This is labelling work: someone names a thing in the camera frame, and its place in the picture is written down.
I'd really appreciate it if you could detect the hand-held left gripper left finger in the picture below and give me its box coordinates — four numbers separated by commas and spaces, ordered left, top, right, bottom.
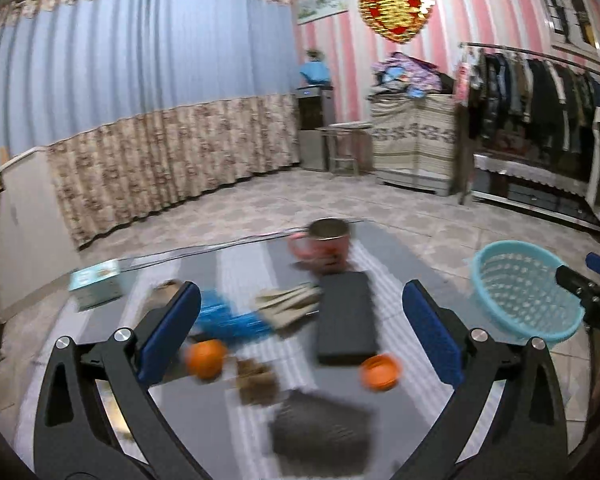
32, 281, 203, 480

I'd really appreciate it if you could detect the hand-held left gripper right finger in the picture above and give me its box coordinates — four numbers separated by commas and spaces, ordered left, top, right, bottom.
401, 280, 568, 480

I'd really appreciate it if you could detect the orange tangerine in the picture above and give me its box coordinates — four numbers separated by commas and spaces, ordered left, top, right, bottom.
186, 339, 228, 381

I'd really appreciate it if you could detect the turquoise plastic basket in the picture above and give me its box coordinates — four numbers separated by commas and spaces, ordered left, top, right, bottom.
471, 241, 585, 345

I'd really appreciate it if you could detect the blue plastic bag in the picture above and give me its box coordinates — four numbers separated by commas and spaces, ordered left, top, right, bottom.
187, 289, 273, 345

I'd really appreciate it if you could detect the orange round lid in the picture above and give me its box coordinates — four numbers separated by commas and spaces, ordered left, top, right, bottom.
359, 353, 401, 392

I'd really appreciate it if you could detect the dark grey cloth pad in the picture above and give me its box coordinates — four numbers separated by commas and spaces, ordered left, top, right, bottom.
267, 390, 376, 468

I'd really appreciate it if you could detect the teal cardboard box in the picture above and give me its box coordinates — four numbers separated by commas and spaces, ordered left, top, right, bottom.
69, 260, 123, 311

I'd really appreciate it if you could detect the black flat box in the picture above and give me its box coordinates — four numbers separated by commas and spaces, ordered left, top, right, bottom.
316, 271, 380, 366

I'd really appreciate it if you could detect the grey low cabinet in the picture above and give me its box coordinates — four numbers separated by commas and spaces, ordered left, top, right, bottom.
470, 160, 600, 231

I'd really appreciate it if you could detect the grey striped table cloth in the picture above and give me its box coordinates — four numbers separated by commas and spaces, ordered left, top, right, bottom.
32, 220, 501, 480

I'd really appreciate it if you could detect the white lace cloth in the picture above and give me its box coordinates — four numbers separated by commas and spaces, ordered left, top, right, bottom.
472, 152, 593, 196

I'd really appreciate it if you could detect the pink metal mug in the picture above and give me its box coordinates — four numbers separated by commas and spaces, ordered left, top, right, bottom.
287, 217, 353, 275

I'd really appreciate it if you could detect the white side cabinet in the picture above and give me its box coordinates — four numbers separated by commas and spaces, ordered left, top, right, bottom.
0, 147, 81, 321

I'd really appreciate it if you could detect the row of hanging clothes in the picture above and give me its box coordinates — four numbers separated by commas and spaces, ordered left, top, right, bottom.
467, 50, 600, 156

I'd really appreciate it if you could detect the cloth-covered cabinet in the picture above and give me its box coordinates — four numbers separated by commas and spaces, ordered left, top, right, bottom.
370, 92, 456, 196

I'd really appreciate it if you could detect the small round stool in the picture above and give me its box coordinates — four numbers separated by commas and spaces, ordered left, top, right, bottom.
315, 122, 373, 178

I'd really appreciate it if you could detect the pink hanging bag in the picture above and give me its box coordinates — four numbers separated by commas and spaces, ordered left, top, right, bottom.
454, 52, 471, 106

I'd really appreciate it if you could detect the grey water dispenser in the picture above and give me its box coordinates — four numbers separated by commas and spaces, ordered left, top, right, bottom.
295, 84, 335, 171

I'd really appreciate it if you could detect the metal clothes rack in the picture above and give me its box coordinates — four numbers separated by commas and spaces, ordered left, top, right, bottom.
457, 41, 600, 206

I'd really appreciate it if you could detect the blue and floral curtain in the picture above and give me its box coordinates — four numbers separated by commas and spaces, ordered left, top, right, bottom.
0, 0, 303, 251

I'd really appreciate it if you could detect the pile of colourful bedding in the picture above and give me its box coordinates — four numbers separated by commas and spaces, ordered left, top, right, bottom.
370, 52, 456, 98

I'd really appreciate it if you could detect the potted plant with blue cover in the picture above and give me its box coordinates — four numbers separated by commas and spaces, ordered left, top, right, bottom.
300, 49, 331, 86

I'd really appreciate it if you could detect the red gold heart decoration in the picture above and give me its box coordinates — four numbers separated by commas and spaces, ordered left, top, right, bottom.
357, 0, 437, 45

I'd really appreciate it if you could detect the framed wall picture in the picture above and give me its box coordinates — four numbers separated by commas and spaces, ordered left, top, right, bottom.
527, 0, 600, 66

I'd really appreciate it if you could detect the long landscape wall picture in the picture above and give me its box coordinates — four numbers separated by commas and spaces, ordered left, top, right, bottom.
296, 0, 350, 25

